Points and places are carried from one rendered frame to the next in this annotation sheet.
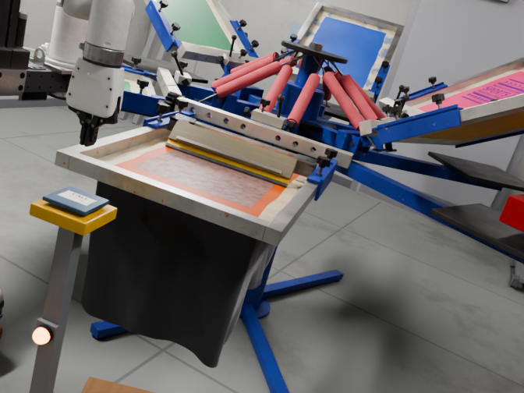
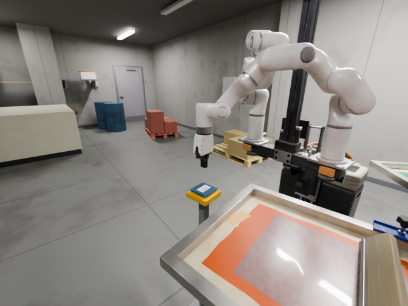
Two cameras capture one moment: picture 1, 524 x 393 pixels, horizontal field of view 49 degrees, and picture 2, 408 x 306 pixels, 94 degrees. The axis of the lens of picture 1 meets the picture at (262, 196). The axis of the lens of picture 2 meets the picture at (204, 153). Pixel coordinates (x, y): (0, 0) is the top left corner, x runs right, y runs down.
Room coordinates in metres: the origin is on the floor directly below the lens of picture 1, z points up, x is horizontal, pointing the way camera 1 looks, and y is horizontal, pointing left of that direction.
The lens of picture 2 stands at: (1.54, -0.37, 1.46)
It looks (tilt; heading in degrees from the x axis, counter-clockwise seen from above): 20 degrees down; 119
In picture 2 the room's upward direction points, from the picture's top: straight up
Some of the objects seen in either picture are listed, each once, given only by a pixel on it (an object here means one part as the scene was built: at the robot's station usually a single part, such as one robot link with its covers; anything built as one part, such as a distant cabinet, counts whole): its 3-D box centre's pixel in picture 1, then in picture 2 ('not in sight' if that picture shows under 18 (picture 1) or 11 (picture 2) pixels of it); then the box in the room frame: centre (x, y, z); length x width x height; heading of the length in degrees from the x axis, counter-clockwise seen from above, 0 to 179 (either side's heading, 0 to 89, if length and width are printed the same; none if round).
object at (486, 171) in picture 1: (410, 162); not in sight; (2.92, -0.68, 0.91); 1.34 x 0.41 x 0.08; 109
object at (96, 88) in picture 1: (98, 83); (204, 141); (1.13, 0.37, 1.22); 0.10 x 0.08 x 0.11; 79
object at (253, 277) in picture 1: (256, 264); not in sight; (1.57, -0.04, 0.74); 0.46 x 0.04 x 0.42; 169
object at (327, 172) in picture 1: (320, 178); not in sight; (1.85, -0.17, 0.98); 0.30 x 0.05 x 0.07; 169
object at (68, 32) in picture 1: (65, 35); (336, 142); (1.67, 0.67, 1.21); 0.16 x 0.13 x 0.15; 68
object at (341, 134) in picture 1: (294, 119); not in sight; (2.70, -0.04, 0.99); 0.82 x 0.79 x 0.12; 169
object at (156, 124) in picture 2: not in sight; (159, 122); (-2.53, 4.12, 0.38); 1.30 x 0.99 x 0.76; 155
